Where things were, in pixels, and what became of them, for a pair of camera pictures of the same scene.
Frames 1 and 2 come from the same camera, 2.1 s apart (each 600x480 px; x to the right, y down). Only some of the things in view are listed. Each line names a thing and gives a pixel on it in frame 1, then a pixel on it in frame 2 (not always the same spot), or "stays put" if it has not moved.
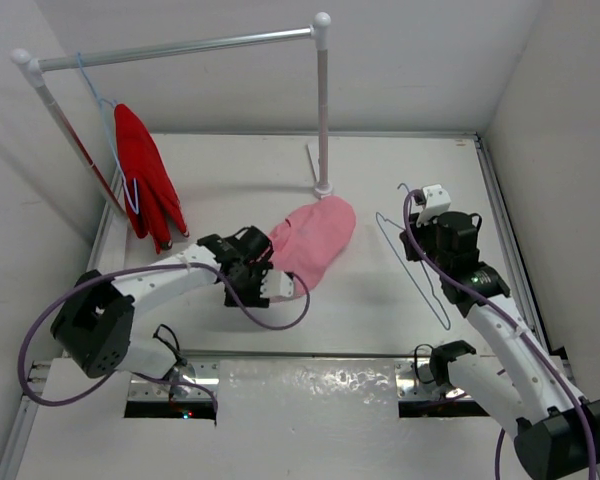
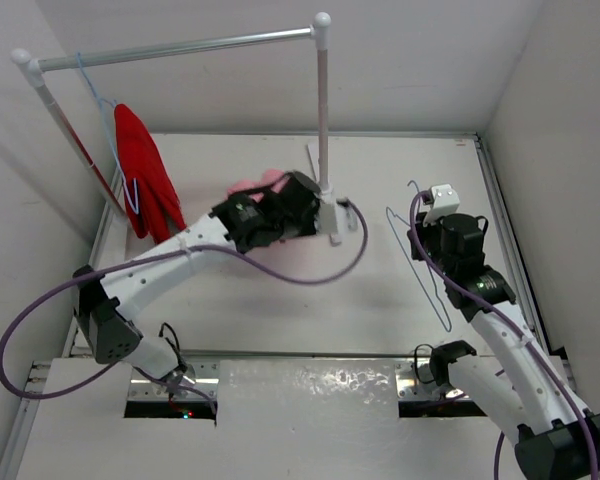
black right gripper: [419, 229] stays put
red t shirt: [148, 185] stays put
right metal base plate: [414, 381] stays put
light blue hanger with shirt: [105, 101] stays put
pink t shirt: [306, 241] → [267, 178]
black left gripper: [253, 294] → [311, 212]
